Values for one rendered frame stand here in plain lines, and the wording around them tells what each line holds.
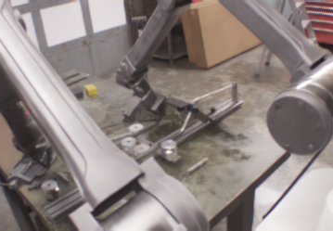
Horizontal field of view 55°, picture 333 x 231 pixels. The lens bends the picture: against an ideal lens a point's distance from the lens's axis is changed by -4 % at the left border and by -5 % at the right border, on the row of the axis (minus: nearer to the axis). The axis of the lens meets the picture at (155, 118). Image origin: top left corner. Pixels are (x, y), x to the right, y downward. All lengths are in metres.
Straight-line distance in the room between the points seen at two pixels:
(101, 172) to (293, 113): 0.19
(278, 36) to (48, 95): 0.43
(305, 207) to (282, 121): 0.19
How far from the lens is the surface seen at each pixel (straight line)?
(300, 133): 0.34
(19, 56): 0.40
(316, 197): 0.53
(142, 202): 0.32
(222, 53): 4.69
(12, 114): 0.93
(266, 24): 0.66
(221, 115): 1.36
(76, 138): 0.34
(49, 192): 1.09
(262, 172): 1.10
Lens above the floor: 1.55
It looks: 28 degrees down
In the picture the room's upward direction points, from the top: 7 degrees counter-clockwise
